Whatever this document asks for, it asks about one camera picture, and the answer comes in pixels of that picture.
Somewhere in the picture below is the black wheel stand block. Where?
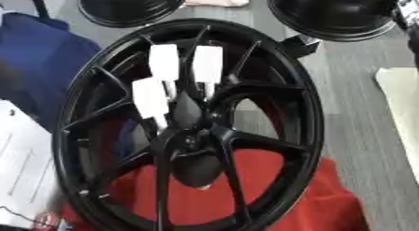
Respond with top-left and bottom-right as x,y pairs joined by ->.
280,34 -> 323,59

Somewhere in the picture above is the black chair frame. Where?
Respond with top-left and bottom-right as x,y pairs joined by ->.
0,0 -> 52,20

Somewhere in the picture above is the white paper sheet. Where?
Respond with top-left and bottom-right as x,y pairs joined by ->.
0,98 -> 71,230

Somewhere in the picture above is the black round wheel rim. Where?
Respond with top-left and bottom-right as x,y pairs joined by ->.
75,0 -> 192,29
265,0 -> 403,43

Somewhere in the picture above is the person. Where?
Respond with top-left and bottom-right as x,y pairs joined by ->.
0,11 -> 104,133

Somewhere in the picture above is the cream white board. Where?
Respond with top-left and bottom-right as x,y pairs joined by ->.
373,66 -> 419,183

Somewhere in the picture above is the black spoked wheel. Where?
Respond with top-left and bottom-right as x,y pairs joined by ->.
51,18 -> 326,231

